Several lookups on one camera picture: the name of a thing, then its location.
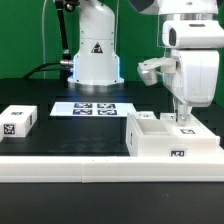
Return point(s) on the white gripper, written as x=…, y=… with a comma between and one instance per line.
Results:
x=193, y=78

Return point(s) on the white cabinet door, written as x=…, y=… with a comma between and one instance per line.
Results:
x=193, y=128
x=146, y=115

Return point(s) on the white cabinet body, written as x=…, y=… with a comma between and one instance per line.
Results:
x=147, y=138

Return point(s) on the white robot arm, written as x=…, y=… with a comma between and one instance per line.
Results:
x=96, y=63

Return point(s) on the white cabinet top block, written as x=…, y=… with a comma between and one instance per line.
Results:
x=17, y=120

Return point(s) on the white L-shaped obstacle frame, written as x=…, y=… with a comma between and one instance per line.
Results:
x=78, y=150

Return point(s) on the white marker base plate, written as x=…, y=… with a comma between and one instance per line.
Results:
x=88, y=109

